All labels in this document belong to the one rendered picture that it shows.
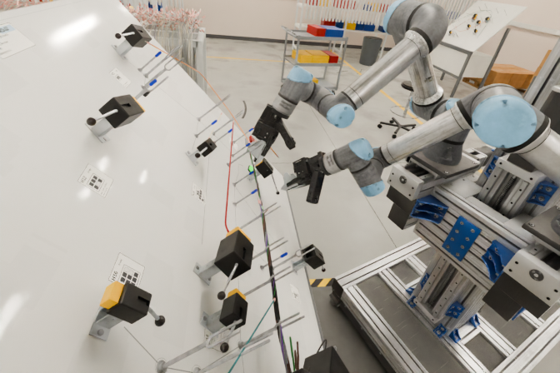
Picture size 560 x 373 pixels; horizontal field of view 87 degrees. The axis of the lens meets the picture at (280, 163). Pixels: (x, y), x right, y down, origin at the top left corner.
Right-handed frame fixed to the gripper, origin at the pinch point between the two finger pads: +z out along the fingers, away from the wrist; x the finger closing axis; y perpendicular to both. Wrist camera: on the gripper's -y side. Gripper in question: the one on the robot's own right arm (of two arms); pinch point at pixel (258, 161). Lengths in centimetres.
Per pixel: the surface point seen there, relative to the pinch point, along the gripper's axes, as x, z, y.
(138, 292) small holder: 72, -5, 13
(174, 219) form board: 48, 1, 15
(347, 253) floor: -83, 66, -105
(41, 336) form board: 78, -1, 20
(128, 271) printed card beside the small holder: 65, 0, 17
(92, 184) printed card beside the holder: 57, -5, 29
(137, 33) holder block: 17, -22, 46
